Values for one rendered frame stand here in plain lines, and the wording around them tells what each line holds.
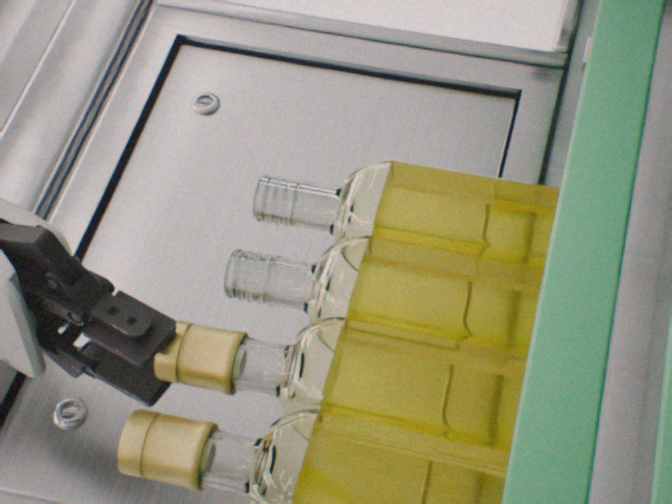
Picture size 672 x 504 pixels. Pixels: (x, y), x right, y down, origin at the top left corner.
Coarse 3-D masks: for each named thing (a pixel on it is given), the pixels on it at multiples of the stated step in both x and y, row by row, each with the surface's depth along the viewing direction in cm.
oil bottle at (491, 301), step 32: (352, 256) 71; (384, 256) 71; (416, 256) 71; (448, 256) 71; (480, 256) 71; (320, 288) 71; (352, 288) 70; (384, 288) 70; (416, 288) 70; (448, 288) 70; (480, 288) 70; (512, 288) 70; (384, 320) 69; (416, 320) 69; (448, 320) 69; (480, 320) 69; (512, 320) 69
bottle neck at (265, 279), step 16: (240, 256) 73; (256, 256) 73; (272, 256) 74; (240, 272) 73; (256, 272) 73; (272, 272) 73; (288, 272) 73; (304, 272) 73; (224, 288) 73; (240, 288) 73; (256, 288) 73; (272, 288) 73; (288, 288) 72; (304, 288) 72; (272, 304) 73; (288, 304) 73
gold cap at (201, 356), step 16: (176, 320) 71; (176, 336) 70; (192, 336) 70; (208, 336) 70; (224, 336) 70; (240, 336) 70; (160, 352) 70; (176, 352) 69; (192, 352) 69; (208, 352) 69; (224, 352) 69; (160, 368) 70; (176, 368) 70; (192, 368) 69; (208, 368) 69; (224, 368) 69; (192, 384) 70; (208, 384) 70; (224, 384) 69
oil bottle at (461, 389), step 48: (336, 336) 68; (384, 336) 68; (432, 336) 68; (288, 384) 67; (336, 384) 66; (384, 384) 66; (432, 384) 66; (480, 384) 66; (432, 432) 66; (480, 432) 65
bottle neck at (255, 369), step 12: (240, 348) 70; (252, 348) 70; (264, 348) 70; (276, 348) 70; (240, 360) 69; (252, 360) 69; (264, 360) 69; (276, 360) 69; (240, 372) 69; (252, 372) 69; (264, 372) 69; (276, 372) 69; (240, 384) 70; (252, 384) 69; (264, 384) 69
